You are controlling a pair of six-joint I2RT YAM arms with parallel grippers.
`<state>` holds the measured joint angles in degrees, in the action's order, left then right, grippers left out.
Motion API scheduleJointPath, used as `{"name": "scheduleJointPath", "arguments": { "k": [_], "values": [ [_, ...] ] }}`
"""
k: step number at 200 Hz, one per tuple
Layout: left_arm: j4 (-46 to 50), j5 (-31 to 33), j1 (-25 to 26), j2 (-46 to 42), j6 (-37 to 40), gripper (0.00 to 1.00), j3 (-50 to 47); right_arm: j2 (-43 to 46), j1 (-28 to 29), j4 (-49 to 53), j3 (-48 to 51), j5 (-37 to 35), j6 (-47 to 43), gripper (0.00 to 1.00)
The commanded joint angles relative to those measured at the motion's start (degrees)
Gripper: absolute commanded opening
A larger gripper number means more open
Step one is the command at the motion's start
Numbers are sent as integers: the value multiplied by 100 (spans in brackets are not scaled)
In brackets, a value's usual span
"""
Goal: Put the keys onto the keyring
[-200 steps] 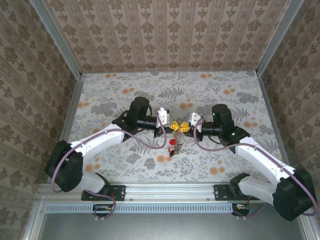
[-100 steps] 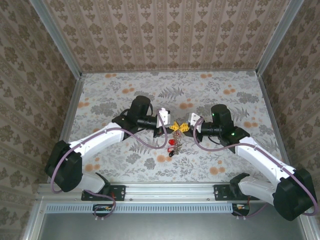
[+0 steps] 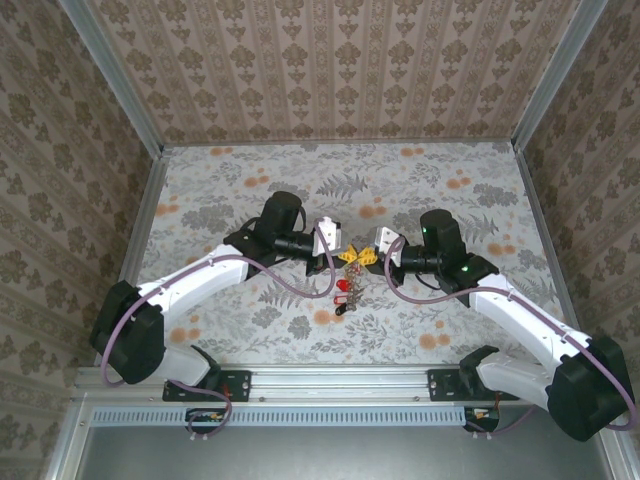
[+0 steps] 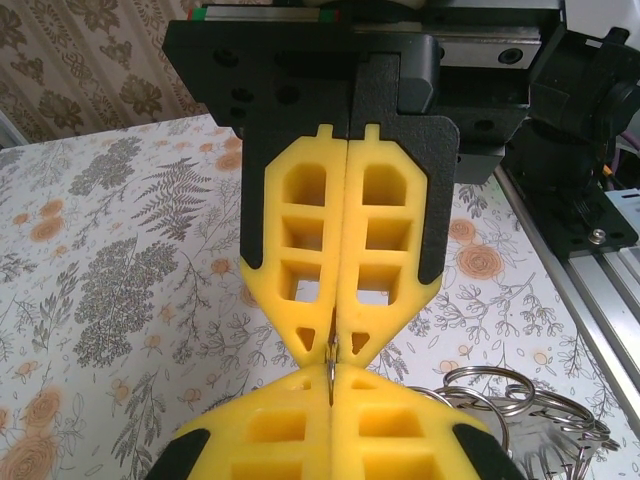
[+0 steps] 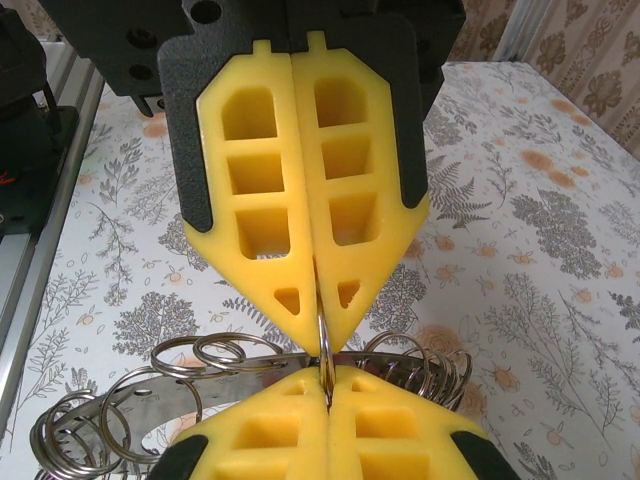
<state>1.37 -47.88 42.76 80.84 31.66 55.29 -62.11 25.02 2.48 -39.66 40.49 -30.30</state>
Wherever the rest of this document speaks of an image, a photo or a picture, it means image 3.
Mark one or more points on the key with red tag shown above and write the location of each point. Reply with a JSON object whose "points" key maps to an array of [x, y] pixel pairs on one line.
{"points": [[340, 301], [343, 285]]}

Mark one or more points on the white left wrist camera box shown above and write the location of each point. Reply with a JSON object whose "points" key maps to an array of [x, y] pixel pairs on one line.
{"points": [[327, 232]]}

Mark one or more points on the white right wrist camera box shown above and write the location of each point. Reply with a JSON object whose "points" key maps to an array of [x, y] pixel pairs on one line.
{"points": [[385, 240]]}

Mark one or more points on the metal disc with split rings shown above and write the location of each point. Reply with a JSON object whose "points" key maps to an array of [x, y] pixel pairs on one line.
{"points": [[356, 292]]}

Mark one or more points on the black connector box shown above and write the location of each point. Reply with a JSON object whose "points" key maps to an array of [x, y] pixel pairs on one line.
{"points": [[482, 416], [205, 417]]}

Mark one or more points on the grey metal panel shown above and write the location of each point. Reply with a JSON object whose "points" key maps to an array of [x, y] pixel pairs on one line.
{"points": [[325, 455]]}

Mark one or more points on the key with black tag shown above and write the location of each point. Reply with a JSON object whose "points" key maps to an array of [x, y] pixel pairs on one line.
{"points": [[339, 311]]}

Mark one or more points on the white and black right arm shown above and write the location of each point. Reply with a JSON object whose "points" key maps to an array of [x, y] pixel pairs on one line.
{"points": [[520, 320]]}

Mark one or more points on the aluminium side rail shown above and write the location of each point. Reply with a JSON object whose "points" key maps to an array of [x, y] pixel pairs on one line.
{"points": [[537, 210], [147, 235]]}

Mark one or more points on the aluminium frame post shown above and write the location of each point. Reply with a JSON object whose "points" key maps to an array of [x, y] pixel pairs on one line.
{"points": [[555, 75], [115, 80]]}

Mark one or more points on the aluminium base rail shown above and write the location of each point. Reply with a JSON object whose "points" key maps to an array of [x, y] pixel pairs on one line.
{"points": [[340, 382]]}

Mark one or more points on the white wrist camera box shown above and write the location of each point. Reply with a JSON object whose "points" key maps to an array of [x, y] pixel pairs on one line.
{"points": [[327, 232], [385, 240]]}

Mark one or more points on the aluminium back rail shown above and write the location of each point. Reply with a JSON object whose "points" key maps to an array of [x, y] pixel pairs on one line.
{"points": [[340, 143]]}

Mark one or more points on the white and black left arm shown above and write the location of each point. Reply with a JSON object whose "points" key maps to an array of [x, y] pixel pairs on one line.
{"points": [[200, 280]]}

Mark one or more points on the floral tablecloth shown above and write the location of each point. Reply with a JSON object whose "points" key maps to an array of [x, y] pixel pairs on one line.
{"points": [[350, 170]]}

